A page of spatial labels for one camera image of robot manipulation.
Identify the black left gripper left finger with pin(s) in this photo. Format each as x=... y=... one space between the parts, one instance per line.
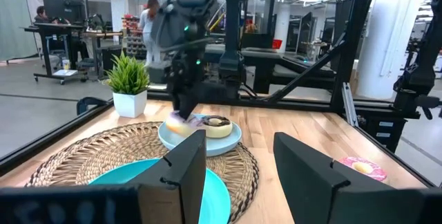
x=186 y=182

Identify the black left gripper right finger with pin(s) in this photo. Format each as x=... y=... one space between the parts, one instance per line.
x=310 y=189

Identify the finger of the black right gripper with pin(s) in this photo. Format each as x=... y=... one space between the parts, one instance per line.
x=191 y=104
x=179 y=101

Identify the purple iced toy donut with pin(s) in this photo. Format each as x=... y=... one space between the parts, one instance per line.
x=174 y=125

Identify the pink iced toy donut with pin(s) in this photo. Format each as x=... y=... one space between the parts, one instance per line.
x=375 y=173

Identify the black spare robot arm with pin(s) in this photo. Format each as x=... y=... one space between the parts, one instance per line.
x=423 y=72

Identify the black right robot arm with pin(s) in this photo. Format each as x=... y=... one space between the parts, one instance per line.
x=231 y=27

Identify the chocolate iced toy donut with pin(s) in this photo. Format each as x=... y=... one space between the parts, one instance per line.
x=221 y=129

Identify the green plant in white pot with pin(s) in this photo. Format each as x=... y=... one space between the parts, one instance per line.
x=130 y=104

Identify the light blue plate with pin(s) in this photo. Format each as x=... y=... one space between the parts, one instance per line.
x=221 y=145

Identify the standing person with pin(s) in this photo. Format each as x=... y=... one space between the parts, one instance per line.
x=149 y=27

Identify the storage shelf with parts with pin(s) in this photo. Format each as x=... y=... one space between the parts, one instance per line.
x=133 y=37

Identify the teal plate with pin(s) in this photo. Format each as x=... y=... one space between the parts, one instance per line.
x=121 y=175

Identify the black trash bin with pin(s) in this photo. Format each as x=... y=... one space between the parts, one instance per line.
x=112 y=59

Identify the black work table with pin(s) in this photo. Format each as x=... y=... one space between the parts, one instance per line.
x=276 y=65

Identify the silver aluminium strut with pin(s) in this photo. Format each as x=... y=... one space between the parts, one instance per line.
x=349 y=106

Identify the wooden top desk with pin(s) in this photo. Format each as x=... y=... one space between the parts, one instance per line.
x=103 y=34

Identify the black control box white labels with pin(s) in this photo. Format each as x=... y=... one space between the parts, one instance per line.
x=383 y=130

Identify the red bin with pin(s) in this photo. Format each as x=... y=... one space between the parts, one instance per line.
x=277 y=44

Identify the round woven straw placemat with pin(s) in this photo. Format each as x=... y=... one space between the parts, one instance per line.
x=86 y=155

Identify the plastic cup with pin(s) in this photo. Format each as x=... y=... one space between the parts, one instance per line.
x=66 y=65

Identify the black flat screen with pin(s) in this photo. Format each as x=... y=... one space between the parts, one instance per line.
x=304 y=32

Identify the black rolling standing desk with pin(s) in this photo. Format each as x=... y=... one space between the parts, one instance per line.
x=58 y=30

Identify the black computer monitor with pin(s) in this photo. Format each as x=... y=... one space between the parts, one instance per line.
x=62 y=4

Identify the seated person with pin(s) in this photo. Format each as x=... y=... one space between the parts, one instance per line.
x=42 y=16

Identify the white round pillar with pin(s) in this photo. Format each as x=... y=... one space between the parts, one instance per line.
x=383 y=37

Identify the grey green curtain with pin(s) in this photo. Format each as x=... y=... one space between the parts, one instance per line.
x=15 y=23

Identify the black curved bracket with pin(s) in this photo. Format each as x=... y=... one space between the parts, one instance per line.
x=86 y=103

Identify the black metal rig frame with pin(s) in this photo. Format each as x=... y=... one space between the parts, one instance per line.
x=349 y=61

